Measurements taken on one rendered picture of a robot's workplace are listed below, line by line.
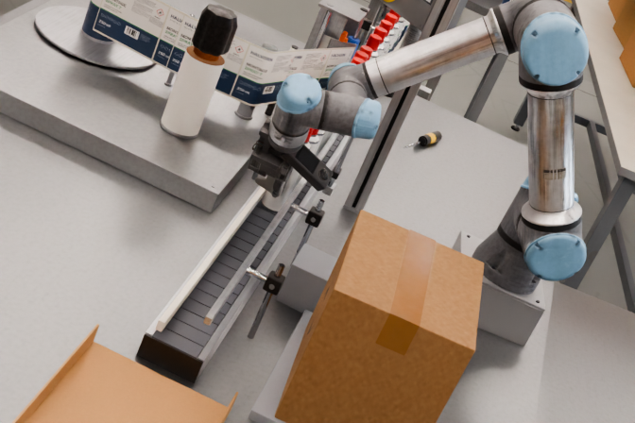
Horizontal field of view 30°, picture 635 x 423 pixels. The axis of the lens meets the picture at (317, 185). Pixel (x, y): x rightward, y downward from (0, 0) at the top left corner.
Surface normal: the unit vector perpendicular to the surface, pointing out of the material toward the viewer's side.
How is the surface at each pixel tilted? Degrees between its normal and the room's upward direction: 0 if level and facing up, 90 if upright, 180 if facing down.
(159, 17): 90
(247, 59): 90
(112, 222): 0
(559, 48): 83
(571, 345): 0
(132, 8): 90
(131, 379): 0
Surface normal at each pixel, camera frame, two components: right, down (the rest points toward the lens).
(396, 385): -0.18, 0.40
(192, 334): 0.36, -0.82
